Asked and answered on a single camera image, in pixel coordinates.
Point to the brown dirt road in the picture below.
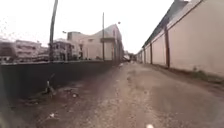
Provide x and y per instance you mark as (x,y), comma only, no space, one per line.
(133,100)

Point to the robot's own part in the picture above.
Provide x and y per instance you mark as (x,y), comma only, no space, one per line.
(150,126)

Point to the pale multi-storey building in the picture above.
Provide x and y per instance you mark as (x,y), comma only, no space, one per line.
(26,49)

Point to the pale gabled building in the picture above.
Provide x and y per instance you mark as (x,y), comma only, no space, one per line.
(96,43)

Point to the pale wall with dark pillars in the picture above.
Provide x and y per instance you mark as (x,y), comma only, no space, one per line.
(193,43)

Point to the dark building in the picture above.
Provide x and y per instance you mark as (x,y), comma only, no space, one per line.
(61,50)

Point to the leaning pole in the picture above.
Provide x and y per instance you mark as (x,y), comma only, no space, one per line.
(52,30)

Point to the thin pole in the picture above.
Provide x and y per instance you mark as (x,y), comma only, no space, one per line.
(103,36)

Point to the low dark wall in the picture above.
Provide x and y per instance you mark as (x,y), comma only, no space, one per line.
(40,75)

